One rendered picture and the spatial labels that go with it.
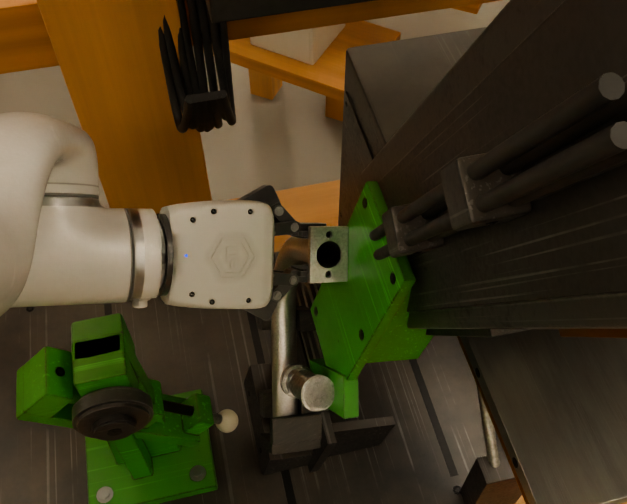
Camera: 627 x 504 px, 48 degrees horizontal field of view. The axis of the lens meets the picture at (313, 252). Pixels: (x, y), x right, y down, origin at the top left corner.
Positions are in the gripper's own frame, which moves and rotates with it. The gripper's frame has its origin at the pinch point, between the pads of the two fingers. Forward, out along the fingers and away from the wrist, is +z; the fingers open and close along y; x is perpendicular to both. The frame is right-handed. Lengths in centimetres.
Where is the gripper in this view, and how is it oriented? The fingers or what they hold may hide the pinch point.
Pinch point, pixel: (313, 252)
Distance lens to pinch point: 71.1
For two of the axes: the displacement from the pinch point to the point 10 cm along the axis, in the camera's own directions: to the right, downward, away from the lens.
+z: 9.1, -0.2, 4.1
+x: -4.1, -1.1, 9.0
